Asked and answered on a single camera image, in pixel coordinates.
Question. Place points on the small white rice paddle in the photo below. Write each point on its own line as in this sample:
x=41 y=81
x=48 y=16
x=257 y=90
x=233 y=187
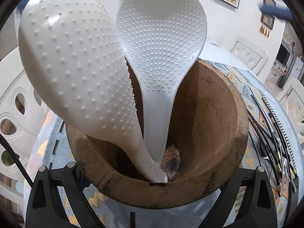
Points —
x=161 y=40

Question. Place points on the black television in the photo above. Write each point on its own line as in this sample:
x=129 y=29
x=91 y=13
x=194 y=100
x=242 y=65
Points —
x=283 y=53

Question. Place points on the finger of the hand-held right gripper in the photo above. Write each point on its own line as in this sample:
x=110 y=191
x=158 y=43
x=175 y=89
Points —
x=275 y=11

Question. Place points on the pile of black chopsticks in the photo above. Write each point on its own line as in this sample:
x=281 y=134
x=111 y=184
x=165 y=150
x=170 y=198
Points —
x=273 y=133

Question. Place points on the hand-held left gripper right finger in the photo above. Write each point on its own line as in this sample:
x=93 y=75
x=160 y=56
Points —
x=230 y=194

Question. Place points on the white dining chair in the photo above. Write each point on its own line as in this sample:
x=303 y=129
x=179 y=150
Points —
x=293 y=102
x=247 y=52
x=14 y=80

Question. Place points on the patterned blue table mat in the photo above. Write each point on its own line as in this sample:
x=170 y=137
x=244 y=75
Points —
x=47 y=152

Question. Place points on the large white rice paddle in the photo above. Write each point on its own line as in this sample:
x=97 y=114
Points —
x=71 y=52

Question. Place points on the small tasselled wall picture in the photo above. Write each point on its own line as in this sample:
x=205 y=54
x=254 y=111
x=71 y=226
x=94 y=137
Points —
x=268 y=21

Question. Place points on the wooden utensil holder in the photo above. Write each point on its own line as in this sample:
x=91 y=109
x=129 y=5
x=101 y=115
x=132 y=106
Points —
x=201 y=123

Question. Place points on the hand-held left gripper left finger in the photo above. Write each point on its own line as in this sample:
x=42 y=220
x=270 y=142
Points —
x=73 y=187

